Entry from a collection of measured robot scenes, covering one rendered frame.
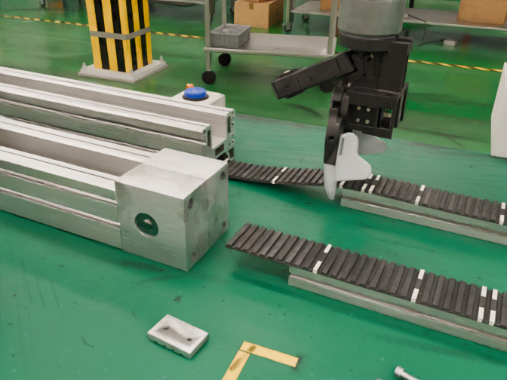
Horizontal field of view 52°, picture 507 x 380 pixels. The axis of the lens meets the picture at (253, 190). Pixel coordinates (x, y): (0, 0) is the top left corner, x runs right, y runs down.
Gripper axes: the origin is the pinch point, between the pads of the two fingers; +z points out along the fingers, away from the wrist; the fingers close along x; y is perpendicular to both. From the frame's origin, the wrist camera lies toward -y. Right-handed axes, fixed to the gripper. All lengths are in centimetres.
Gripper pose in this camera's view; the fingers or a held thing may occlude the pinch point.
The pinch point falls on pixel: (336, 178)
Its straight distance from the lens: 73.3
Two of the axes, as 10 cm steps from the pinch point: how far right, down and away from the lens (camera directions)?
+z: -0.1, 8.7, 4.8
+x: 4.3, -4.3, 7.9
